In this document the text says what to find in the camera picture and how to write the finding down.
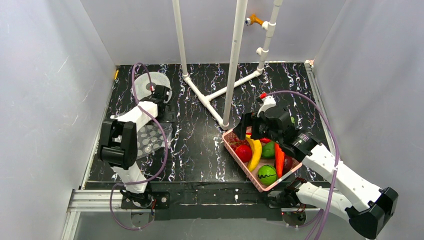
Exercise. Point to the green striped toy watermelon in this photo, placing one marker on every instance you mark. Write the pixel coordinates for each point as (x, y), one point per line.
(267, 174)

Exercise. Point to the red toy chili pepper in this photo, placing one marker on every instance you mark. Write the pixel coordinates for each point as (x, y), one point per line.
(265, 140)

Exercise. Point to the orange toy carrot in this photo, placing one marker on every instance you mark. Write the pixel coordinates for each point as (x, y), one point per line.
(279, 160)

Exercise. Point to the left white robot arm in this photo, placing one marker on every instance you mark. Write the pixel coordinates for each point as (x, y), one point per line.
(118, 141)

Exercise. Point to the yellow toy banana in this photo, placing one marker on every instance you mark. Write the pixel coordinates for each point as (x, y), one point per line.
(256, 146)

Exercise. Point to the pink plastic basket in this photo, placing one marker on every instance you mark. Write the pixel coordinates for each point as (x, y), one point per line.
(252, 176)

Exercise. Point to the red toy apple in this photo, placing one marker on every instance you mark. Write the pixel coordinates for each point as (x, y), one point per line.
(244, 153)

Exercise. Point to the green toy mango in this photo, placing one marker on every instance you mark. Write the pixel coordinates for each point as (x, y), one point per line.
(268, 151)

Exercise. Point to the clear dotted zip bag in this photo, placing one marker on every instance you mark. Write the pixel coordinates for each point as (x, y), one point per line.
(150, 138)

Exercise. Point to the orange wall hook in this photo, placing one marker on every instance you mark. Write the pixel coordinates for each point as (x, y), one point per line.
(253, 19)

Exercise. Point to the dark red toy fruit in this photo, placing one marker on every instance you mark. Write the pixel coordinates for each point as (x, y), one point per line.
(287, 164)

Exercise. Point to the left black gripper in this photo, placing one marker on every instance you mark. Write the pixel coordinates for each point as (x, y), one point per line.
(161, 94)

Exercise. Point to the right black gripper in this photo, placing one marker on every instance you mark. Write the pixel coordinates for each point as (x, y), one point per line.
(250, 126)

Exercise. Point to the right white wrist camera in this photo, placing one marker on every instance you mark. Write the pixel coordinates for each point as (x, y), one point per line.
(266, 101)

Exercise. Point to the white filament spool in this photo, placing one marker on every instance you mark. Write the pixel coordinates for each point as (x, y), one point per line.
(143, 84)

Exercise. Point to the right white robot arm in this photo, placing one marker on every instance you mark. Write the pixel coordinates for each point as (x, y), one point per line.
(365, 206)

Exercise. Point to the red toy grapes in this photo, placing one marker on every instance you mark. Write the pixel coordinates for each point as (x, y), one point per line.
(235, 143)

